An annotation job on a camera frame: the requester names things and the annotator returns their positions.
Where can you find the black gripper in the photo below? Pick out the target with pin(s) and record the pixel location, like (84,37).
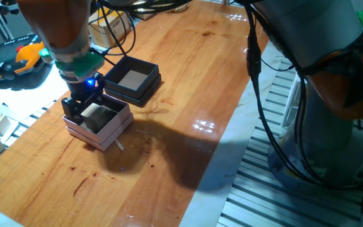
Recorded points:
(85,89)

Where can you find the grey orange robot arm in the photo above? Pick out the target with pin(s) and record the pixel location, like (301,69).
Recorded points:
(310,31)

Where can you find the pink square gift box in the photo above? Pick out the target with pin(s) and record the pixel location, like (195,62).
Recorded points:
(106,137)

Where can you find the dark blue square gift box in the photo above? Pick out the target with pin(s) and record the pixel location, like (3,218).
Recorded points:
(128,91)

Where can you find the cardboard box yellow tape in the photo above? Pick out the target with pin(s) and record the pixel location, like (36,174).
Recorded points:
(112,31)

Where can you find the white ribbon tab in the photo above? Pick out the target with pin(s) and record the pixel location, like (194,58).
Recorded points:
(119,145)

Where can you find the white paper sheets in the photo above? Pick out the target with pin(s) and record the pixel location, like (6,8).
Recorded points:
(27,94)

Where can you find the glossy wooden board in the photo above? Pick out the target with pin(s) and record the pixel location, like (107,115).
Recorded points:
(169,79)

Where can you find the gold foil bag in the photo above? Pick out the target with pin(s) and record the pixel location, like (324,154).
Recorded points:
(145,14)

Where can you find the green printed wrist mount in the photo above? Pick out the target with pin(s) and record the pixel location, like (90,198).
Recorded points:
(87,64)

